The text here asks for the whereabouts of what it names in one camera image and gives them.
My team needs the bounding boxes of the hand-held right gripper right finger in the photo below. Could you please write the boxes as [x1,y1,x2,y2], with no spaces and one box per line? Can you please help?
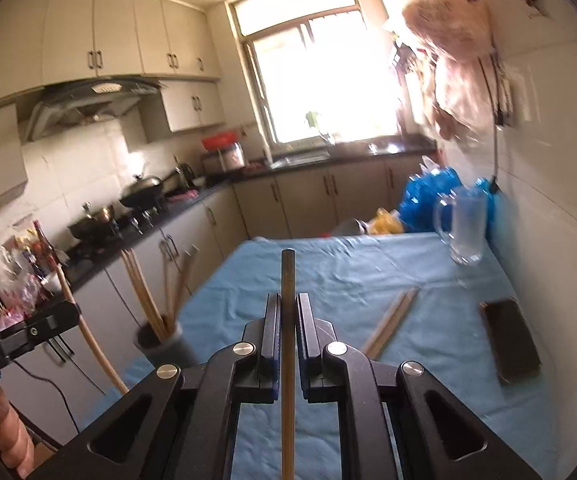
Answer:
[295,292,544,480]

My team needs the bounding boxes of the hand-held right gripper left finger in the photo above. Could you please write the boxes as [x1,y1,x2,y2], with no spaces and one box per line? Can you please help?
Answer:
[26,292,285,480]

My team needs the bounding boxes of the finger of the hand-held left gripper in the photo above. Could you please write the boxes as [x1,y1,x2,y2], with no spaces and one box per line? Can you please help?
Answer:
[0,302,80,358]

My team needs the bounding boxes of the brown wooden chopstick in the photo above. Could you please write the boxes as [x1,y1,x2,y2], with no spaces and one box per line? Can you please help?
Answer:
[279,249,296,480]
[368,287,420,361]
[162,257,172,328]
[361,287,411,356]
[56,267,130,395]
[127,249,168,336]
[120,250,159,340]

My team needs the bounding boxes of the grey chopstick holder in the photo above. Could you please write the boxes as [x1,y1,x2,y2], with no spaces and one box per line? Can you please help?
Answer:
[135,315,202,368]

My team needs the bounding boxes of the person's left hand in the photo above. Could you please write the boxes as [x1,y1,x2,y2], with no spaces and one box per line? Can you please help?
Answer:
[0,384,36,478]

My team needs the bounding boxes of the cluster of condiment bottles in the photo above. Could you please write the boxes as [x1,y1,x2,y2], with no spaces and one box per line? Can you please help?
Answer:
[0,220,69,331]

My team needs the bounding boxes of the blue table cloth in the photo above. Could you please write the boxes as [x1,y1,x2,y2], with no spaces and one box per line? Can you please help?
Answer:
[76,232,561,480]

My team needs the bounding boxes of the dark cooking pot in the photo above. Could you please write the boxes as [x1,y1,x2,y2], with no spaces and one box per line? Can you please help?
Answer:
[67,202,119,241]

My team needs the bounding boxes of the cream base cabinets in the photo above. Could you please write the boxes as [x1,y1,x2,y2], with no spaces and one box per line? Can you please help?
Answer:
[0,152,439,411]

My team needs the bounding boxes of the yellow plastic bag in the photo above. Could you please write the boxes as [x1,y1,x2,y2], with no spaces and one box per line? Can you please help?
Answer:
[368,207,405,236]

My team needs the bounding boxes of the black gas stove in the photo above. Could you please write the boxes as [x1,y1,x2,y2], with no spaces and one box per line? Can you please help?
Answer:
[66,200,169,256]

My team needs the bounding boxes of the black wok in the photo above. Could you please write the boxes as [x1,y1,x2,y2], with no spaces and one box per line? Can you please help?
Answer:
[118,172,179,208]

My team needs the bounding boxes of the blue plastic bag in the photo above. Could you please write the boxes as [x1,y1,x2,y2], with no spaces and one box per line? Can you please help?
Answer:
[399,162,496,233]

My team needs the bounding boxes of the silver rice cooker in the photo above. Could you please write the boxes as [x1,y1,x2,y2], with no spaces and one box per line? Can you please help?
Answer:
[218,142,247,173]

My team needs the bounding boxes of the black kitchen countertop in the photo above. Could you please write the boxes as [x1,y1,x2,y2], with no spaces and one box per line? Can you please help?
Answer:
[43,135,436,281]

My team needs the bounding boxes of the clear glass mug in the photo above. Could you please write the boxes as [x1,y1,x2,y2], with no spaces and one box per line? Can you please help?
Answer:
[433,185,491,267]

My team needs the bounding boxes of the range hood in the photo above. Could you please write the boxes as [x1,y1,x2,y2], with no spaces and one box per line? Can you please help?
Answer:
[21,76,164,143]

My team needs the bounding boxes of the kitchen window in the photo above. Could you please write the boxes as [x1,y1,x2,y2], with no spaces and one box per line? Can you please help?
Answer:
[226,0,404,146]

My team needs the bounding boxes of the pink plastic bag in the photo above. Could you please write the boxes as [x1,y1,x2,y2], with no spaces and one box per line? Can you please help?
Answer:
[401,0,496,143]

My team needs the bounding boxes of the black power cord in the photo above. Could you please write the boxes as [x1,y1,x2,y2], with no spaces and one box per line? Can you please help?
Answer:
[16,360,82,433]

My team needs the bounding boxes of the black wall cable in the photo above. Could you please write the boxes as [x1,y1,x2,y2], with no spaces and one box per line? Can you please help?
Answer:
[478,55,506,196]

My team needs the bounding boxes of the cream wall cabinets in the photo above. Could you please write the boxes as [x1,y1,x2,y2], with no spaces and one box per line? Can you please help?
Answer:
[0,0,229,216]

